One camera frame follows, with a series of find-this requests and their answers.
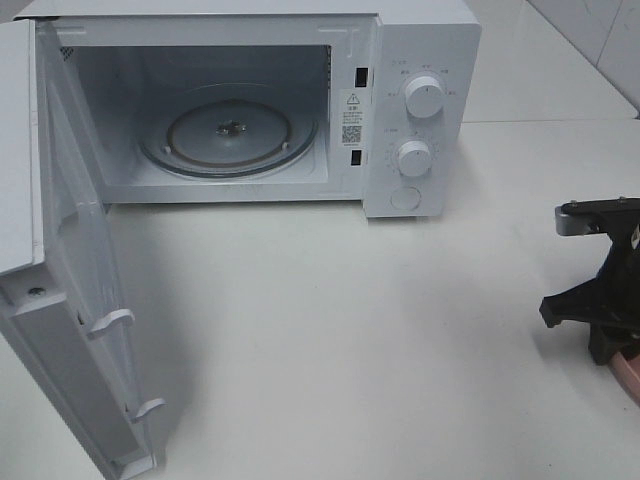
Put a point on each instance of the lower white timer knob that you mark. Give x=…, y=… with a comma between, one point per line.
x=414, y=158

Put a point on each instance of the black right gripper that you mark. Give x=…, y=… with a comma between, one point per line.
x=608, y=303

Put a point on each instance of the upper white power knob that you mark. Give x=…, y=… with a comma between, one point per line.
x=424, y=95

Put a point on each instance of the white microwave oven body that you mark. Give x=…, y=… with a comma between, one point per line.
x=131, y=53

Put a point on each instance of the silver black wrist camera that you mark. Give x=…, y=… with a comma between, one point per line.
x=617, y=218

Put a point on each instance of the pink round plate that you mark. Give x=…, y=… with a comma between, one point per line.
x=626, y=372

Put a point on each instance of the round white door button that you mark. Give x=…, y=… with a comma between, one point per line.
x=405, y=198

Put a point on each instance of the glass microwave turntable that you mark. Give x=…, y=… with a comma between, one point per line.
x=231, y=130

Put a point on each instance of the white microwave door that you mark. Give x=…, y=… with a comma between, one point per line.
x=62, y=306

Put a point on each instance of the white warning label sticker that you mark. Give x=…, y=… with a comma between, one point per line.
x=351, y=117

